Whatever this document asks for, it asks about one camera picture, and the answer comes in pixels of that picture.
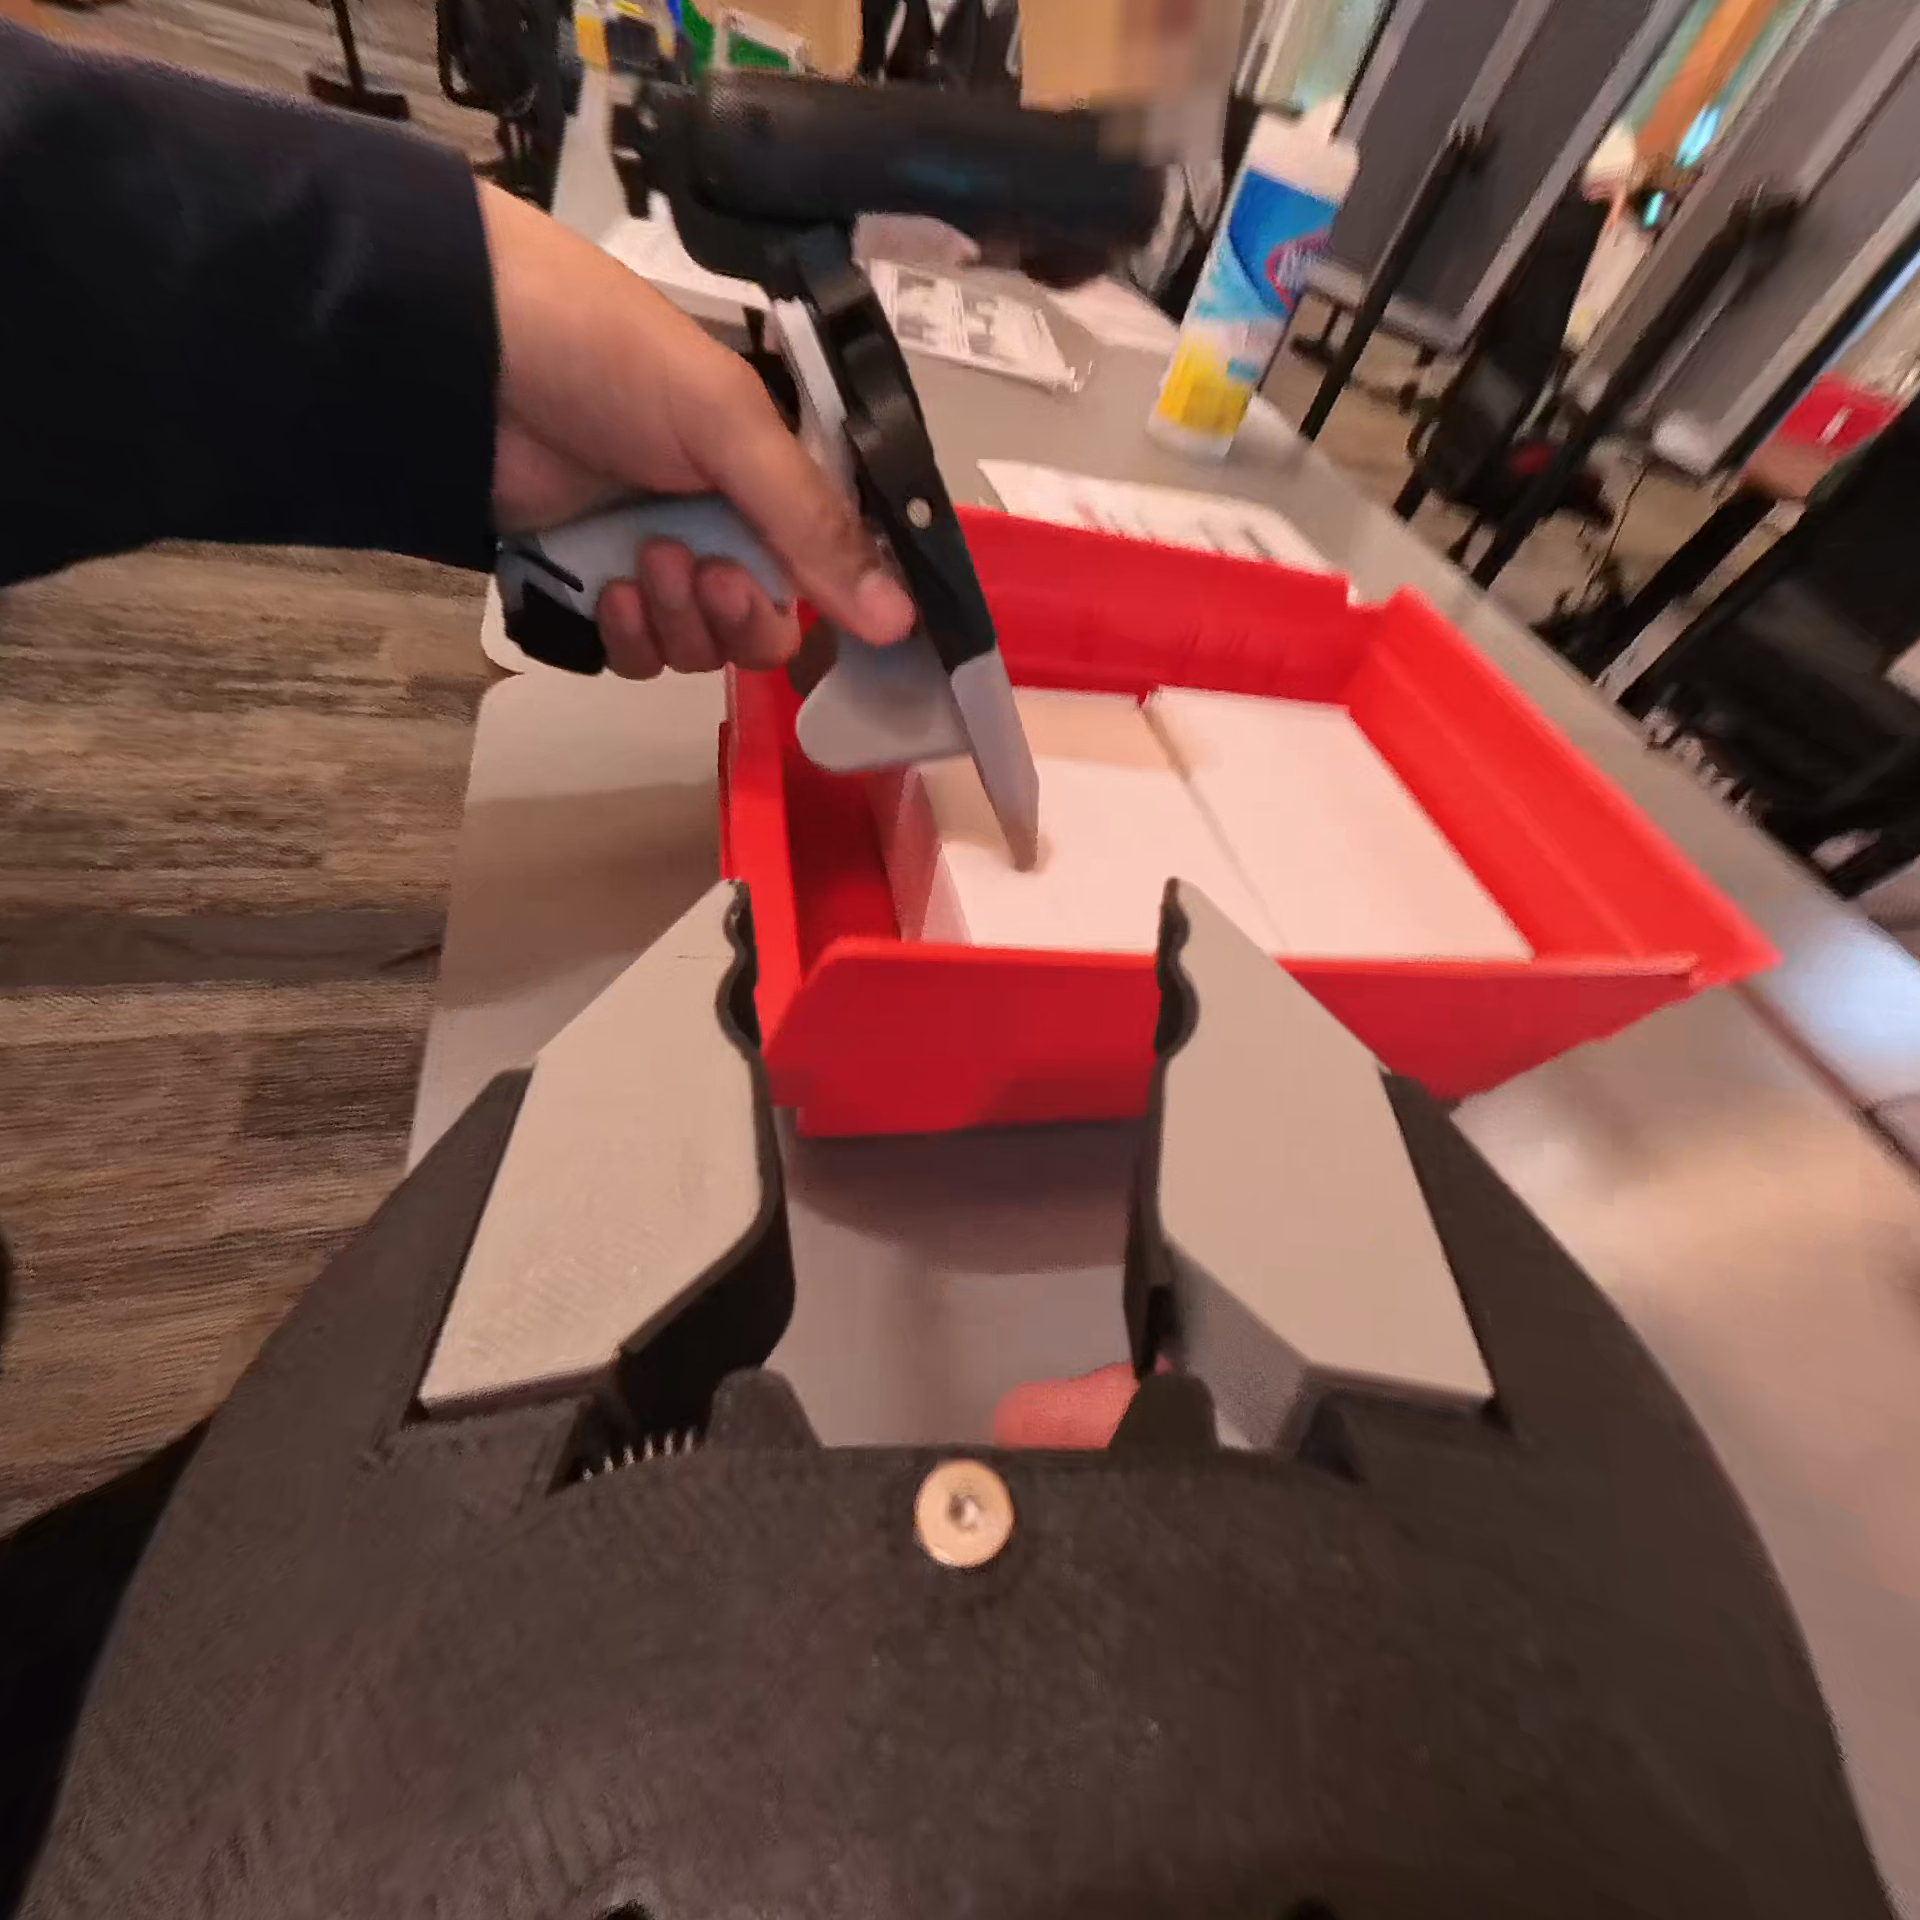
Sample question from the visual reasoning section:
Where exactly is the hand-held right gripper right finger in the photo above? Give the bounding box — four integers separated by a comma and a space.
1123, 878, 1496, 1452

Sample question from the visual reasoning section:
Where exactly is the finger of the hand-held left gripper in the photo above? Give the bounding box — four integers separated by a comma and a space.
948, 648, 1044, 876

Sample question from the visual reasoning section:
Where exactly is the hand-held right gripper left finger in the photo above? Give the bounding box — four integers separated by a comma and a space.
415, 878, 797, 1424

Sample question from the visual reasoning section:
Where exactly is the white cardboard box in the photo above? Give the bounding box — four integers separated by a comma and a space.
1147, 684, 1536, 964
878, 688, 1291, 954

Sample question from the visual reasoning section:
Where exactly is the red plastic bin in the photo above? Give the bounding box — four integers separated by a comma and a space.
719, 508, 1781, 1139

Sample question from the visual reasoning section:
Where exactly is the person's left forearm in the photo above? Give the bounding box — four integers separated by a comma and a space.
0, 22, 504, 592

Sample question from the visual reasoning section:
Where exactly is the person's left hand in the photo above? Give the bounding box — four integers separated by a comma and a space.
478, 179, 921, 680

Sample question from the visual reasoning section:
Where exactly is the printed leaflet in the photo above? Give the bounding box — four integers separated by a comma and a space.
869, 259, 1084, 396

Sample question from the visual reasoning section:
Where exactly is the brown cardboard carton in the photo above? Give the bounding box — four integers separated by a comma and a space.
1021, 0, 1245, 110

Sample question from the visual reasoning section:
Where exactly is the white paper sheet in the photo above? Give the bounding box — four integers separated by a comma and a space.
978, 457, 1339, 578

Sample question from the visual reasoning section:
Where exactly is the wipes canister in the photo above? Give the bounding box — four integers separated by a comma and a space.
1147, 114, 1358, 461

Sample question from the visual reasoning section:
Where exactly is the black metal stand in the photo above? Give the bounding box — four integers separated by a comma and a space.
1297, 124, 1504, 447

